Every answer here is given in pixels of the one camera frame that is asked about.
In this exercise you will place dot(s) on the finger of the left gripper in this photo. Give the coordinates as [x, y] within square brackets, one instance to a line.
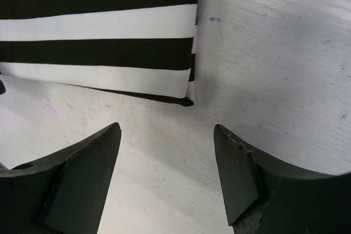
[2, 88]

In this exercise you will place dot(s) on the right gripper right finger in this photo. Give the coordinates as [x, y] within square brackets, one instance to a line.
[263, 194]

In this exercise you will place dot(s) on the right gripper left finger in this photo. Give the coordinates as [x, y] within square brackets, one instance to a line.
[64, 192]

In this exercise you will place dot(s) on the black white striped tank top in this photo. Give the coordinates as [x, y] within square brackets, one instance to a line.
[141, 48]

